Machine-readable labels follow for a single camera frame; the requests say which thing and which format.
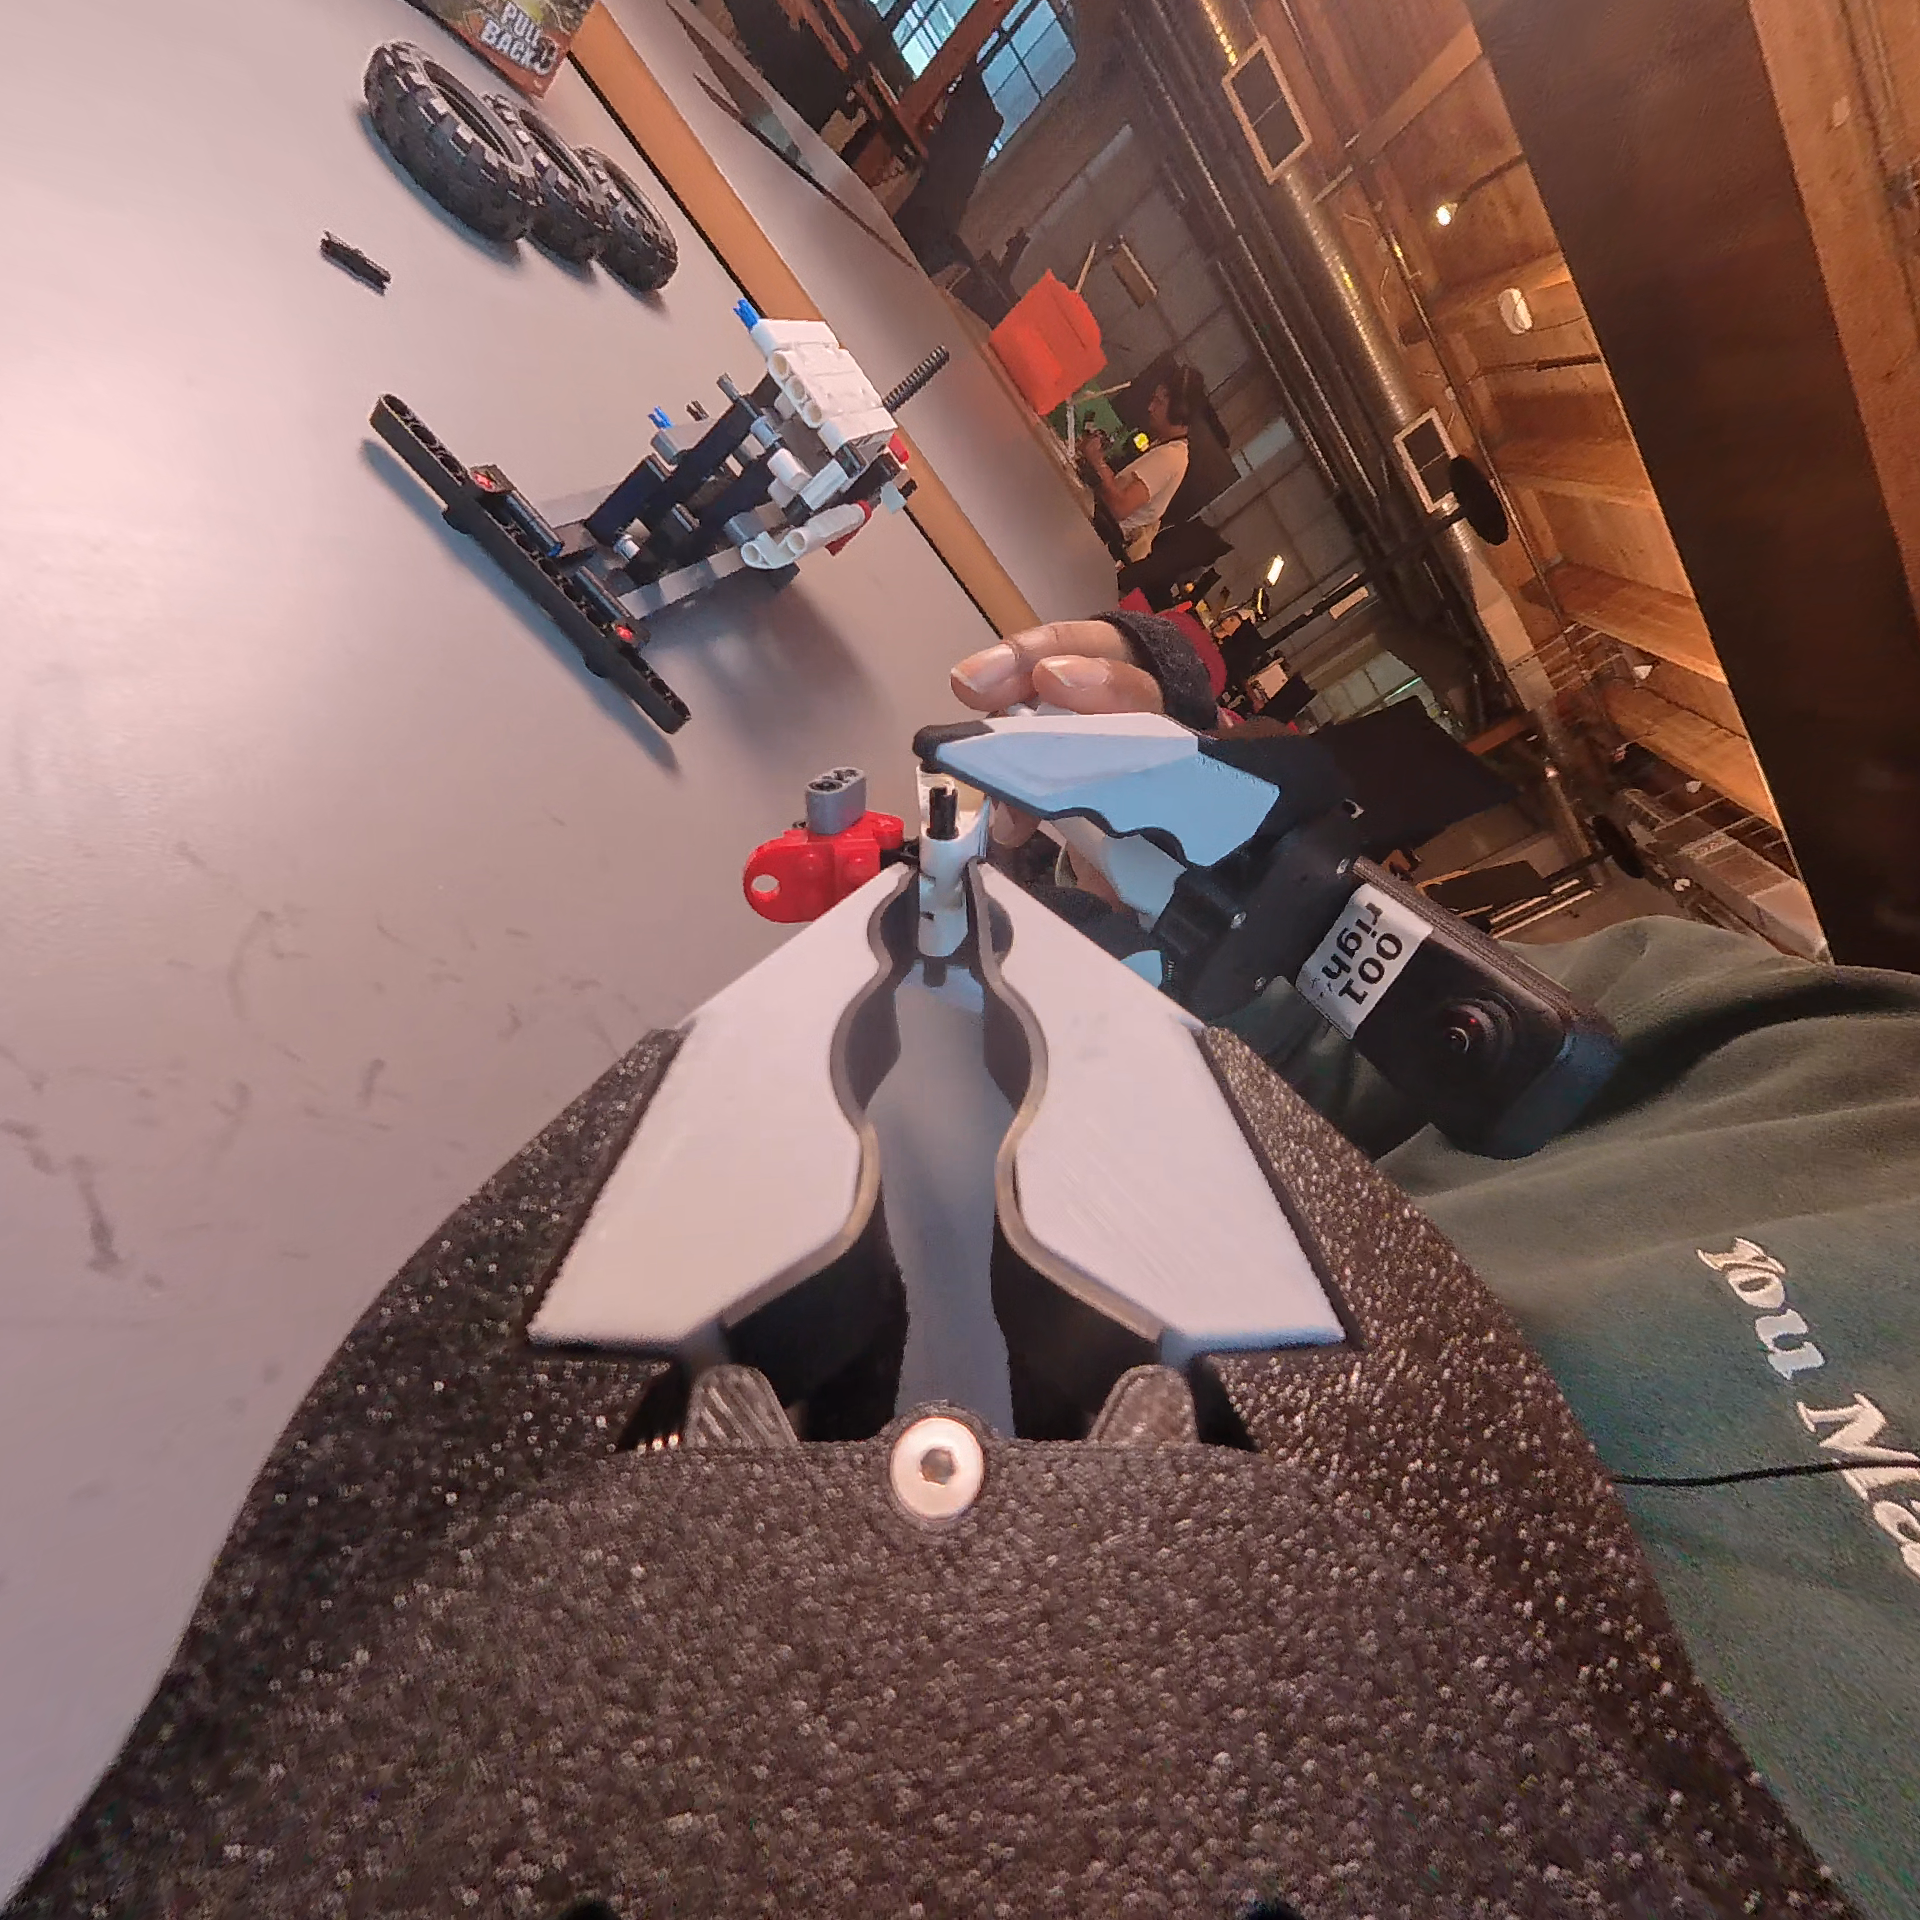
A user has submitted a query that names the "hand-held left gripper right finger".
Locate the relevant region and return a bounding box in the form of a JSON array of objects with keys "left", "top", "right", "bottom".
[{"left": 974, "top": 864, "right": 1348, "bottom": 1383}]

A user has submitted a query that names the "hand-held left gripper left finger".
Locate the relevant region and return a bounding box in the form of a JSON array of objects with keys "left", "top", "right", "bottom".
[{"left": 529, "top": 871, "right": 916, "bottom": 1357}]

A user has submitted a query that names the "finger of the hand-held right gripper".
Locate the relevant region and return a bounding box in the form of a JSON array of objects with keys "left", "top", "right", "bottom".
[
  {"left": 1035, "top": 826, "right": 1196, "bottom": 991},
  {"left": 912, "top": 708, "right": 1279, "bottom": 876}
]

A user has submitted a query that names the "white toy brick piece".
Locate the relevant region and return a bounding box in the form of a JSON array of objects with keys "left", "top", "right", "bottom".
[{"left": 911, "top": 781, "right": 985, "bottom": 970}]

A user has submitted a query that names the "red toy brick piece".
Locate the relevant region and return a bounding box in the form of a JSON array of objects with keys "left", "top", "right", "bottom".
[{"left": 744, "top": 765, "right": 912, "bottom": 925}]

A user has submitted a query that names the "grey desk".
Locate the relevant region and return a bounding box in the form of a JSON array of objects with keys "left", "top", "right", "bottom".
[{"left": 0, "top": 0, "right": 1128, "bottom": 1863}]

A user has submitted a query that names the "person's right hand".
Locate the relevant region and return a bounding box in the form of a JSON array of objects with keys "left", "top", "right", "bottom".
[{"left": 946, "top": 621, "right": 1147, "bottom": 722}]

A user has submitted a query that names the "red plastic seat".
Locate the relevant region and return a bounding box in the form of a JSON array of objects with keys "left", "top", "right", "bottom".
[{"left": 1156, "top": 600, "right": 1239, "bottom": 707}]

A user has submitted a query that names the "orange crate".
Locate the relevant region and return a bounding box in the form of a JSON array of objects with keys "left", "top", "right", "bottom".
[{"left": 985, "top": 272, "right": 1113, "bottom": 423}]

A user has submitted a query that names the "green sweatshirt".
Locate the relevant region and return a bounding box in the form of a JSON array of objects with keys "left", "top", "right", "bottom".
[{"left": 1201, "top": 916, "right": 1920, "bottom": 1920}]

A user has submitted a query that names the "toy vehicle chassis build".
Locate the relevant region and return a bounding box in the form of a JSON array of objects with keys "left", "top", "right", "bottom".
[{"left": 370, "top": 302, "right": 955, "bottom": 736}]

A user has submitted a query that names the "wooden-edged table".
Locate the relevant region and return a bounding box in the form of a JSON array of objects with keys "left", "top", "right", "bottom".
[{"left": 572, "top": 0, "right": 1128, "bottom": 632}]

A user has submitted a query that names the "black toy tyre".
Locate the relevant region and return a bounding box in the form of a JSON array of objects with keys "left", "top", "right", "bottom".
[
  {"left": 577, "top": 150, "right": 683, "bottom": 292},
  {"left": 497, "top": 114, "right": 617, "bottom": 266},
  {"left": 361, "top": 39, "right": 548, "bottom": 248}
]

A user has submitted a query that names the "large paned window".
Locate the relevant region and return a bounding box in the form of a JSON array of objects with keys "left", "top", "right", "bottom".
[{"left": 872, "top": 0, "right": 1082, "bottom": 138}]

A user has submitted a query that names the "toy set cardboard box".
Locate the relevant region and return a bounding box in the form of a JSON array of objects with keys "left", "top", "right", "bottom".
[{"left": 407, "top": 0, "right": 602, "bottom": 99}]

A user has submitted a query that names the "black drawstring cord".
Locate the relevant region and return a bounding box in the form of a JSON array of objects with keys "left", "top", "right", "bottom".
[{"left": 1620, "top": 1450, "right": 1920, "bottom": 1492}]

